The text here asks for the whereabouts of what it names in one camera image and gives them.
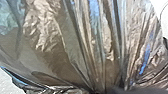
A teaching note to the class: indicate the translucent grey trash bag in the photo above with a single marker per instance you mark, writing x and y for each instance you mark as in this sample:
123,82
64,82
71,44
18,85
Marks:
80,43

